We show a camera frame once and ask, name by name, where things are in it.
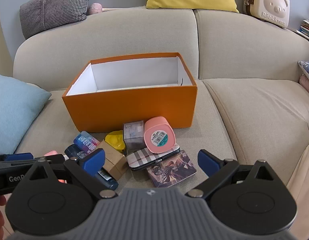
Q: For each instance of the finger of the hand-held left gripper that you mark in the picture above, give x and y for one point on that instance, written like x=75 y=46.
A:
x=18 y=156
x=55 y=158

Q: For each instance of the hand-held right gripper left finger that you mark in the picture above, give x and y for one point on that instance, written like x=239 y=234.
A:
x=94 y=160

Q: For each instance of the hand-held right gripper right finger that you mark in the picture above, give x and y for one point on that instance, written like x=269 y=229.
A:
x=207 y=162

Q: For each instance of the brown cardboard box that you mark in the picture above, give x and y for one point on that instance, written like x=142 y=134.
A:
x=115 y=160

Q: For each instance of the dark blue bottle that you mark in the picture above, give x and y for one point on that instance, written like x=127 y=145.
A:
x=108 y=180

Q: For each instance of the plaid zip case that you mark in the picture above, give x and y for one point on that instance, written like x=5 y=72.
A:
x=147 y=158

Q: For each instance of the pink square container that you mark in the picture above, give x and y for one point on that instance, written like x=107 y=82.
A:
x=159 y=136

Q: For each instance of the orange cardboard box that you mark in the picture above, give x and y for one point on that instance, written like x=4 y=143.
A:
x=129 y=105

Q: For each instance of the yellow round container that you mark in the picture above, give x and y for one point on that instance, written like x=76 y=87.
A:
x=115 y=140

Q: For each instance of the illustrated card box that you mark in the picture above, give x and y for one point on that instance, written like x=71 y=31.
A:
x=172 y=170

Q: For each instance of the light blue pillow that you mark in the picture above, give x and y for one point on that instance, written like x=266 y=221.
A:
x=17 y=110

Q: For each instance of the clear plastic cube box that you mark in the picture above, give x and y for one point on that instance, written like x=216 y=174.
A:
x=134 y=135

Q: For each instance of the beige sofa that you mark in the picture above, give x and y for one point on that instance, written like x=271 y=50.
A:
x=244 y=55

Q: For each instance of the pink pouch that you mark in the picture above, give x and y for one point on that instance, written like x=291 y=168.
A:
x=307 y=86

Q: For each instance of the blue plastic packet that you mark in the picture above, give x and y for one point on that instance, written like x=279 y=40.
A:
x=308 y=71

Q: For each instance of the houndstooth pillow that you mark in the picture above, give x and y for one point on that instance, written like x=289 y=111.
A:
x=54 y=7

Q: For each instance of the pink plush toy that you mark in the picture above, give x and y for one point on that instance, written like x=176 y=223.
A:
x=95 y=8

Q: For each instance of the stack of books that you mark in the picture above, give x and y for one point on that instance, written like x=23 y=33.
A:
x=307 y=30

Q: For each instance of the cream bear suitcase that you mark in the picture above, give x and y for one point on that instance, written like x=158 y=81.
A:
x=272 y=2

